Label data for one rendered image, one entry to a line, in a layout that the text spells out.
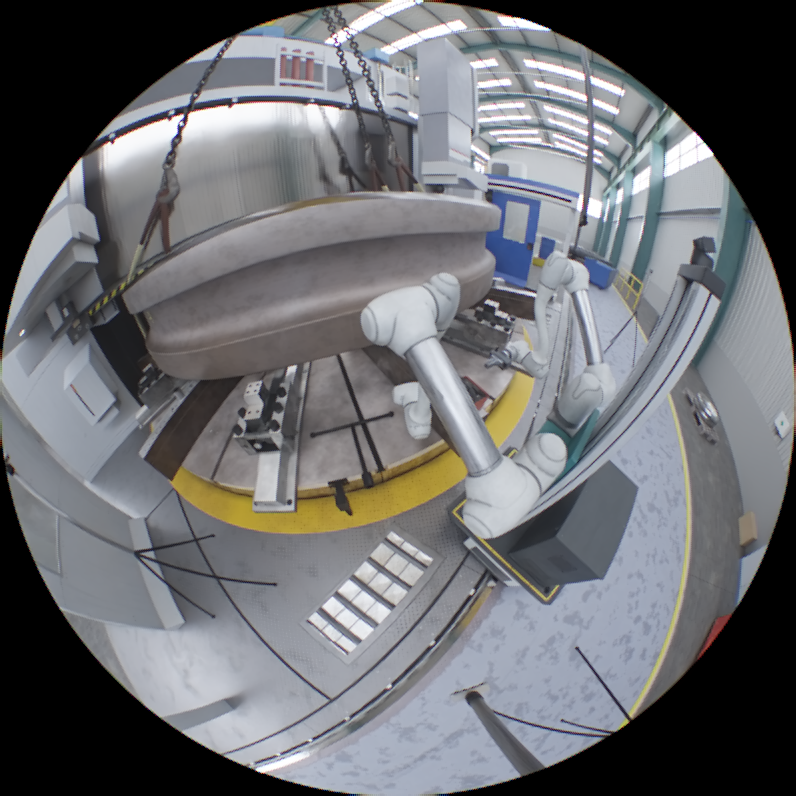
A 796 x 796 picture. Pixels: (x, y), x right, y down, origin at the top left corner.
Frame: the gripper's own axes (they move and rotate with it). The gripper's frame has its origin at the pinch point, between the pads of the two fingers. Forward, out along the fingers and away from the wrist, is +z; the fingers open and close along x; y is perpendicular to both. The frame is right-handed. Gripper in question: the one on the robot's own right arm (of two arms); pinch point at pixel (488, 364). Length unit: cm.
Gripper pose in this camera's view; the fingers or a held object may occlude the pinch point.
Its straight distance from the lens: 130.0
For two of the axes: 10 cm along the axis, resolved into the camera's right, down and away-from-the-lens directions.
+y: -0.2, -6.8, -7.3
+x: 5.3, 6.1, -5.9
